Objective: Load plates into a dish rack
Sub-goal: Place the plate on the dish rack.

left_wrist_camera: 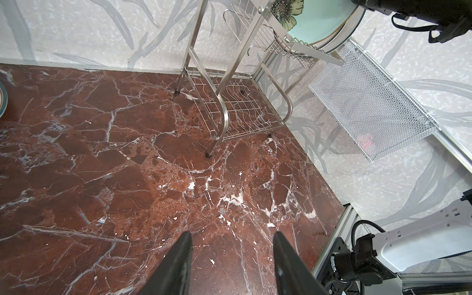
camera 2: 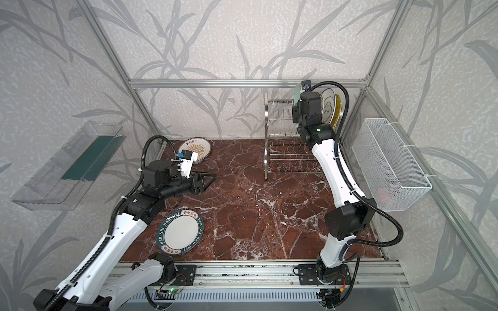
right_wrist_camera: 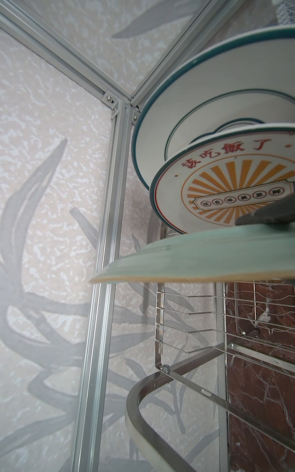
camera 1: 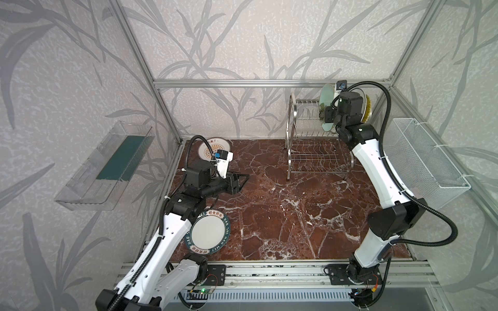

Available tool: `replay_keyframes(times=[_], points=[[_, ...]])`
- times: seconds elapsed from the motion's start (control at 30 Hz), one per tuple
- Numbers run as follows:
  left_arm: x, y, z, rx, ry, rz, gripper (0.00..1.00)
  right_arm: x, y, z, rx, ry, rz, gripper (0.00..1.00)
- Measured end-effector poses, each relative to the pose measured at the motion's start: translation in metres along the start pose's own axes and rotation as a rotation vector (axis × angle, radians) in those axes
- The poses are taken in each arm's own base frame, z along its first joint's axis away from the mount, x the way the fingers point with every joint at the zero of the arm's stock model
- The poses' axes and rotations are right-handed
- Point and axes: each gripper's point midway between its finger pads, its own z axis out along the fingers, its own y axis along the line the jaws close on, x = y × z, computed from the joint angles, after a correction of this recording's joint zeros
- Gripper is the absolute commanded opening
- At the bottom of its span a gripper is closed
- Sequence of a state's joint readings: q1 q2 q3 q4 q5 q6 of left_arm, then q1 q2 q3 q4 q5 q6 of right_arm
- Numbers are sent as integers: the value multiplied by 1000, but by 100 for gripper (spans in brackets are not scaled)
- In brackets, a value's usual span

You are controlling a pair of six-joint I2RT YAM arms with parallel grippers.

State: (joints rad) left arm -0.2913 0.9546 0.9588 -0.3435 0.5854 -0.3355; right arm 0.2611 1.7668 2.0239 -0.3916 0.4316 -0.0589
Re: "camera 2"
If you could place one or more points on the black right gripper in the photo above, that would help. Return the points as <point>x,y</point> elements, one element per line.
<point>296,109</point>

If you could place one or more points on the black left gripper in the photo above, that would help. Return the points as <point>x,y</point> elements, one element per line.
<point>196,185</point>

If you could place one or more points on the white plate green rim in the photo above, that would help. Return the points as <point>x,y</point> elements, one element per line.
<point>328,103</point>

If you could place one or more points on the yellow woven bamboo plate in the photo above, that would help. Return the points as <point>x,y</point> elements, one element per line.
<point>337,115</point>

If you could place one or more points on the large orange sunburst plate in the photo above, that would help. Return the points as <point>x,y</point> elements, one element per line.
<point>199,145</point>

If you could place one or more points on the green flower plate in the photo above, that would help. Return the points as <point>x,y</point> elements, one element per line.
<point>297,93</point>

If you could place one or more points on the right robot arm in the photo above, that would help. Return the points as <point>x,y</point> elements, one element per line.
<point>350,215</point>

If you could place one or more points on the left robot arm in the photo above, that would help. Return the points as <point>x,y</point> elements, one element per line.
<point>84,288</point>

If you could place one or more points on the stainless steel dish rack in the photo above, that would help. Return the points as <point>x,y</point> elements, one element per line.
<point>284,151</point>

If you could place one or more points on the white plate dark lettered rim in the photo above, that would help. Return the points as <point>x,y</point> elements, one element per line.
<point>180,232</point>

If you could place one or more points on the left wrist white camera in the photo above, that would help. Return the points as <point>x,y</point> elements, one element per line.
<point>186,160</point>

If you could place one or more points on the wrist white camera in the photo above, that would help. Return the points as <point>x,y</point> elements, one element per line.
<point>305,85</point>
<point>186,160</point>

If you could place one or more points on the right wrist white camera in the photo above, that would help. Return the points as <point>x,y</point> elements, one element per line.
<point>305,85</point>

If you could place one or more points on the aluminium frame rail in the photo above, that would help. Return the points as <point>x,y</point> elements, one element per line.
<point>212,83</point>

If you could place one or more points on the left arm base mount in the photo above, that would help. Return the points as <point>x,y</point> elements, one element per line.
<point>183,276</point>

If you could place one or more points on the white wire mesh basket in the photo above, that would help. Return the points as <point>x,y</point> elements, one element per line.
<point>395,179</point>

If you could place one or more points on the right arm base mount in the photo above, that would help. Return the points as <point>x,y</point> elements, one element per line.
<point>311,274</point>

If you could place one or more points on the clear plastic wall shelf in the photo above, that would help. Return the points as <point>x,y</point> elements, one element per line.
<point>65,179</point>

